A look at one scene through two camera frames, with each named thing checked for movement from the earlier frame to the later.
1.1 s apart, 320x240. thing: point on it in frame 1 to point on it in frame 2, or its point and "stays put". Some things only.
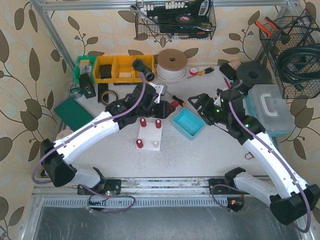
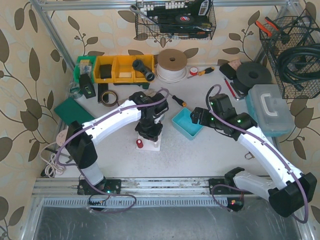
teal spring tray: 188,123 stays put
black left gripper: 158,109 to 149,131
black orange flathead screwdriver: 181,102 stays put
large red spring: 139,143 stays put
